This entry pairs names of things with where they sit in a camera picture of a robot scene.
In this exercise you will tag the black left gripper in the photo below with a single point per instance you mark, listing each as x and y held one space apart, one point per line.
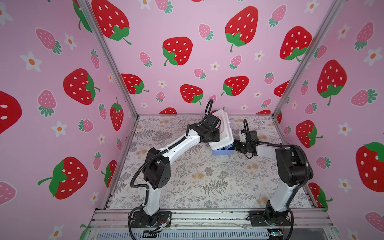
217 137

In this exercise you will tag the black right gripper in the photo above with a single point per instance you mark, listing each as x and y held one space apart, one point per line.
235 145

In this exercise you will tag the white lid blue tool box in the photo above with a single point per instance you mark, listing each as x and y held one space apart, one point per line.
225 145

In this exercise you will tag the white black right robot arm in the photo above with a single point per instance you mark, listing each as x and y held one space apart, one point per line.
294 171

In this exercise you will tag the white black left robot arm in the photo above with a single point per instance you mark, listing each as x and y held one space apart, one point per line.
155 172

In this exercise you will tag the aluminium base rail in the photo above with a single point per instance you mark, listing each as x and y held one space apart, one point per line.
219 224

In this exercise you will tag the aluminium corner frame post right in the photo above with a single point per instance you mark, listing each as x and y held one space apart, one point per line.
321 33

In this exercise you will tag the aluminium corner frame post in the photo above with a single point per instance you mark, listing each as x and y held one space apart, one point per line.
321 33
100 38

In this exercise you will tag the aluminium corner frame post left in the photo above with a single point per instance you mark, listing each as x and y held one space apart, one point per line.
100 38

